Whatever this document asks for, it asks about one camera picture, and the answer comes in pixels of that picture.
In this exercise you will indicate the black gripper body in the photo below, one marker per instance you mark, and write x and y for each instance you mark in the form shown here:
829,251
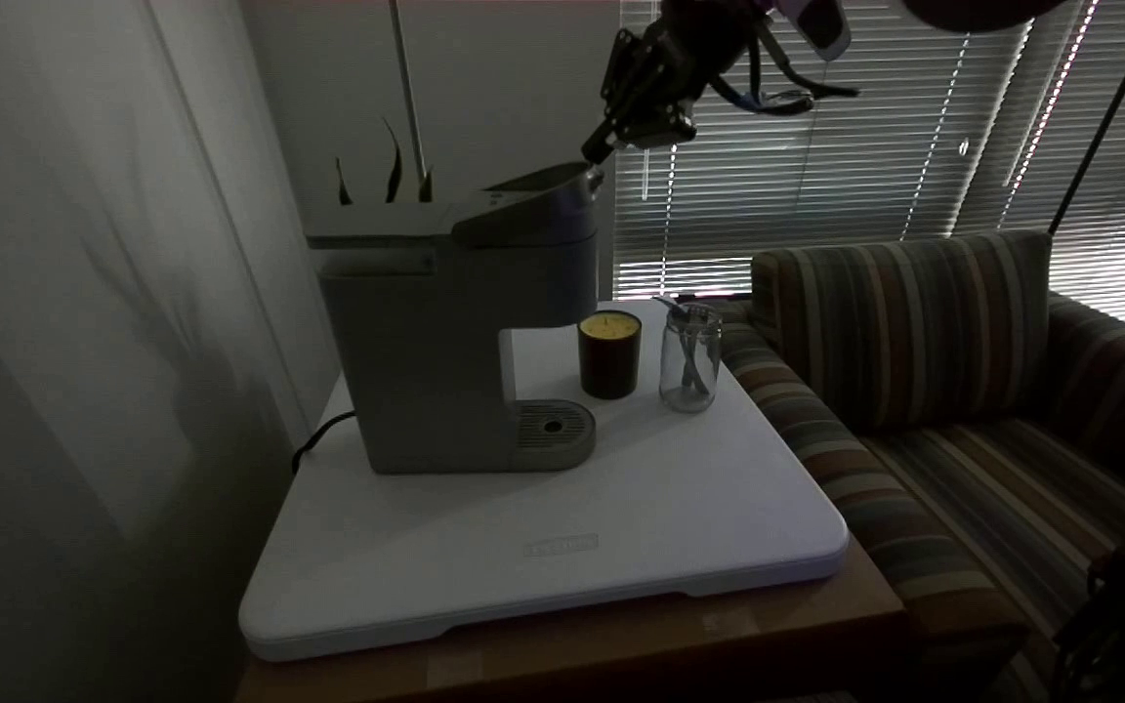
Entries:
684,54

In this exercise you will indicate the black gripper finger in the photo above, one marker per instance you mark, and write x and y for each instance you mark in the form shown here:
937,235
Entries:
606,140
670,130

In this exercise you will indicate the grey pod coffee maker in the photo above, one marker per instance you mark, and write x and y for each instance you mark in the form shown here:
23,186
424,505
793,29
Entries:
447,363

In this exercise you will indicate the window blinds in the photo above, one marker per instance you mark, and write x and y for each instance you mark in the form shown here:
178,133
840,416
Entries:
875,171

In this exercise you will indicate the snake plant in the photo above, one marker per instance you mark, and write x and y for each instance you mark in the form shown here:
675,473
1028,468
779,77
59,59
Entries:
395,179

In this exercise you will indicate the yellow candle in dark glass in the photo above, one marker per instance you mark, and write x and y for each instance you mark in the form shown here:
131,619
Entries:
611,370

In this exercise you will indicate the clear glass jar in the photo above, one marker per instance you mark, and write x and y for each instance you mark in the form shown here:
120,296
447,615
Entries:
689,376

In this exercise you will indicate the black slanted pole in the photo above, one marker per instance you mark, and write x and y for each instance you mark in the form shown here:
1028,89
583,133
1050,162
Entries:
1112,117

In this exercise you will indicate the striped fabric sofa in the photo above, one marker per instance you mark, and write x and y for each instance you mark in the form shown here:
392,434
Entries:
980,494

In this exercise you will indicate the wooden side table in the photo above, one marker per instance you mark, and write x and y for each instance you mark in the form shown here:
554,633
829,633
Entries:
666,645

